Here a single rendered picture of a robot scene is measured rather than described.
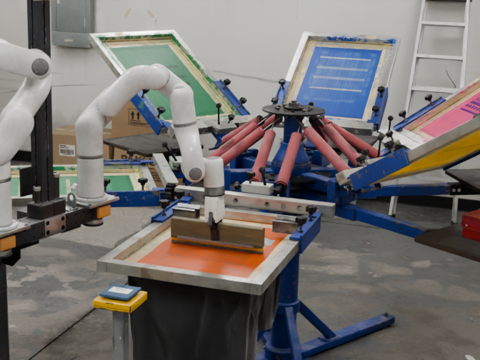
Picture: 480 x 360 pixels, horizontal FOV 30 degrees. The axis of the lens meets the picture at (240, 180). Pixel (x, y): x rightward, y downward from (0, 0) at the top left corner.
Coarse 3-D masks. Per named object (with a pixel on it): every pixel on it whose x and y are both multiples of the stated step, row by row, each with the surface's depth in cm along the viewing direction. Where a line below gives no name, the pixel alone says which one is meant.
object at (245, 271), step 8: (272, 232) 352; (280, 240) 342; (264, 248) 333; (272, 248) 333; (256, 256) 323; (264, 256) 323; (248, 264) 315; (256, 264) 315; (208, 272) 306; (216, 272) 306; (224, 272) 306; (232, 272) 307; (240, 272) 307; (248, 272) 307
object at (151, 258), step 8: (168, 240) 338; (160, 248) 329; (168, 248) 329; (144, 256) 319; (152, 256) 320; (152, 264) 312; (160, 264) 312; (168, 264) 312; (176, 264) 313; (184, 264) 313
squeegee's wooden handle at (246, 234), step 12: (180, 228) 332; (192, 228) 331; (204, 228) 329; (228, 228) 326; (240, 228) 325; (252, 228) 324; (264, 228) 325; (228, 240) 328; (240, 240) 326; (252, 240) 325
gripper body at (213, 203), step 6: (210, 198) 322; (216, 198) 323; (222, 198) 327; (210, 204) 323; (216, 204) 323; (222, 204) 328; (204, 210) 324; (210, 210) 323; (216, 210) 323; (222, 210) 328; (216, 216) 323; (222, 216) 329; (216, 222) 324
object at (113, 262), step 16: (160, 224) 345; (128, 240) 325; (144, 240) 332; (112, 256) 307; (128, 256) 319; (288, 256) 317; (112, 272) 302; (128, 272) 300; (144, 272) 298; (160, 272) 297; (176, 272) 295; (192, 272) 295; (272, 272) 298; (224, 288) 290; (240, 288) 289; (256, 288) 287
